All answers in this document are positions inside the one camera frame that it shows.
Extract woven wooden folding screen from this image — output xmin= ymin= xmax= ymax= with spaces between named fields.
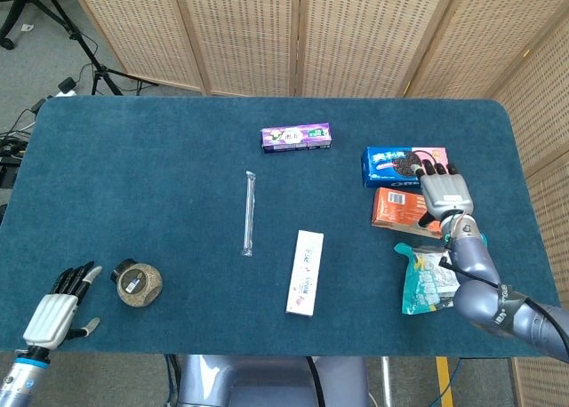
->
xmin=66 ymin=0 xmax=569 ymax=407

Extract metal table leg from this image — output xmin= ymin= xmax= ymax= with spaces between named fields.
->
xmin=381 ymin=356 xmax=395 ymax=407

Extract straw in clear wrapper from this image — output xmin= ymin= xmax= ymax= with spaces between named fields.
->
xmin=241 ymin=170 xmax=258 ymax=258

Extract black torso cable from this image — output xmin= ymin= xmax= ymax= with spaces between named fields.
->
xmin=305 ymin=356 xmax=325 ymax=407

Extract white toothpaste box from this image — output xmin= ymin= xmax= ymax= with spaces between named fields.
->
xmin=285 ymin=229 xmax=325 ymax=317

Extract purple gum box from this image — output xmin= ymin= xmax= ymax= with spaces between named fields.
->
xmin=260 ymin=123 xmax=333 ymax=154

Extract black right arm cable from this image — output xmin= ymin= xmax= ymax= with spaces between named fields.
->
xmin=438 ymin=254 xmax=569 ymax=339

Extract black office chair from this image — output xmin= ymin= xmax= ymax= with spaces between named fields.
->
xmin=0 ymin=0 xmax=63 ymax=51

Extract black floor cables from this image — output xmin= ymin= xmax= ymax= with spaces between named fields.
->
xmin=0 ymin=98 xmax=48 ymax=190

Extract black tripod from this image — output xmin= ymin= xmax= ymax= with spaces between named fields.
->
xmin=35 ymin=0 xmax=159 ymax=96

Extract blue pink Oreo box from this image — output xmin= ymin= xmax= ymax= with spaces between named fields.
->
xmin=360 ymin=146 xmax=448 ymax=188

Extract blue carpet table cover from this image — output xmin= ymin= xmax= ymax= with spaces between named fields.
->
xmin=0 ymin=96 xmax=568 ymax=358

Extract grey-blue robot torso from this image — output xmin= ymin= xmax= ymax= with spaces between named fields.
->
xmin=177 ymin=355 xmax=370 ymax=407

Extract dark velcro arm strap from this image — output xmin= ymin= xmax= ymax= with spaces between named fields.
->
xmin=491 ymin=286 xmax=531 ymax=332

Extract teal snack bag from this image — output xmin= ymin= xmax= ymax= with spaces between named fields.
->
xmin=392 ymin=242 xmax=461 ymax=315

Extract orange cardboard snack box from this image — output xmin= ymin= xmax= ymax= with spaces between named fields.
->
xmin=371 ymin=187 xmax=444 ymax=239

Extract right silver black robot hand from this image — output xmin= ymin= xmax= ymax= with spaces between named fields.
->
xmin=411 ymin=156 xmax=475 ymax=228

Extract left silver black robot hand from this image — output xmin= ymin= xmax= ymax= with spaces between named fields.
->
xmin=22 ymin=260 xmax=103 ymax=349

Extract round jar with black lid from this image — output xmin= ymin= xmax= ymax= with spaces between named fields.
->
xmin=110 ymin=258 xmax=164 ymax=308

